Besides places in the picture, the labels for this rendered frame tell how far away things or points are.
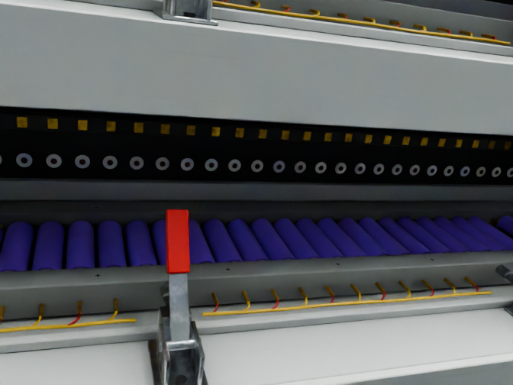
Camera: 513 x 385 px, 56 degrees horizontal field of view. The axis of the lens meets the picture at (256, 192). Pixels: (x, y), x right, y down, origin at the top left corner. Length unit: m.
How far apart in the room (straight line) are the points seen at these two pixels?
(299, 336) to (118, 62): 0.19
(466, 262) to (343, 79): 0.20
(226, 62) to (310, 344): 0.18
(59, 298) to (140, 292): 0.05
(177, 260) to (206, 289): 0.06
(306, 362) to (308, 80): 0.16
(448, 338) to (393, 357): 0.05
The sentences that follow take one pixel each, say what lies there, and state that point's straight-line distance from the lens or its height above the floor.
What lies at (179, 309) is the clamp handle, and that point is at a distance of 0.27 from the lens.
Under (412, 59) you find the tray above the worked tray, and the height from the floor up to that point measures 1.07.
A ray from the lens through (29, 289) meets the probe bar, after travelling 0.31.
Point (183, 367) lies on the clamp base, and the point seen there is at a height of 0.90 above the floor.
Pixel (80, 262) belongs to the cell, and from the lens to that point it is 0.33.
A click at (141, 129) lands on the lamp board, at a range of 0.39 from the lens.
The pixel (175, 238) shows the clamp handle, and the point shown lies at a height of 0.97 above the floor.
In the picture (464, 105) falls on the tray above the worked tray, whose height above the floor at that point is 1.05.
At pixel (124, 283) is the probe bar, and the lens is 0.31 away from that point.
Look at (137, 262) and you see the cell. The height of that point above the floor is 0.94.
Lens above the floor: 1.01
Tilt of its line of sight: 5 degrees down
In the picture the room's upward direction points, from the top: 2 degrees clockwise
